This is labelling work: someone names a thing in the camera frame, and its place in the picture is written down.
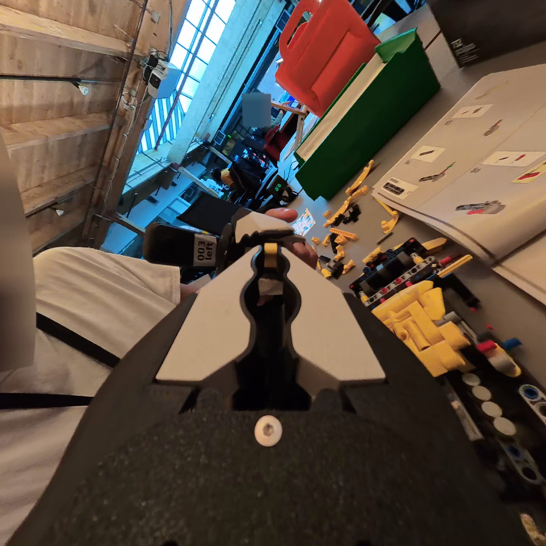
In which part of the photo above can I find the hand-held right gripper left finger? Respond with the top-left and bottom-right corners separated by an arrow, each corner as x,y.
156,247 -> 259,383

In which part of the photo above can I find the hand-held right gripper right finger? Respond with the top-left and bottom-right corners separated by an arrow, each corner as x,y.
279,247 -> 386,392

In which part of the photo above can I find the yellow black brick car model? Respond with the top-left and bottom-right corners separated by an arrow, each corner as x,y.
350,237 -> 546,501

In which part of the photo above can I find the grey desk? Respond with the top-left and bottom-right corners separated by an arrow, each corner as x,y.
282,9 -> 546,386

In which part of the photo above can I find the colourful printed card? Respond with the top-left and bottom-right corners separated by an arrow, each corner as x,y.
293,208 -> 317,236

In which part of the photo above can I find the pile of yellow brick pieces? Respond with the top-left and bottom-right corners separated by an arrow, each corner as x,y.
311,160 -> 370,280

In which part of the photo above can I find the black office chair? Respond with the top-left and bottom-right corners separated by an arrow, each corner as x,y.
177,190 -> 240,235

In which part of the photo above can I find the red office chair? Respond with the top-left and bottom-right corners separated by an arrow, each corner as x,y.
264,127 -> 291,161

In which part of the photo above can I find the wooden board on stand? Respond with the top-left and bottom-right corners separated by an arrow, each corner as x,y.
270,100 -> 311,151

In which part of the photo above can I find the green plastic bin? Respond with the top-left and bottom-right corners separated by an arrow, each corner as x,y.
294,28 -> 441,201

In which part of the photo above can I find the ceiling mounted device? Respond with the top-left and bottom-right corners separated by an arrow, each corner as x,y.
143,51 -> 183,100

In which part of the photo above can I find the open instruction booklet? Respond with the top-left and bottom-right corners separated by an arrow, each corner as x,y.
371,63 -> 546,306

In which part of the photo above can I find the large paned window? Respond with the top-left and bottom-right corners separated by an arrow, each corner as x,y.
136,0 -> 237,155

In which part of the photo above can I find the dark toy car box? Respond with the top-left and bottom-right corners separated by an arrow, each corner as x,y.
427,0 -> 546,69

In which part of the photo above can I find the black shoulder strap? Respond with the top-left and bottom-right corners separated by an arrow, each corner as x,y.
0,392 -> 93,411
36,313 -> 121,368

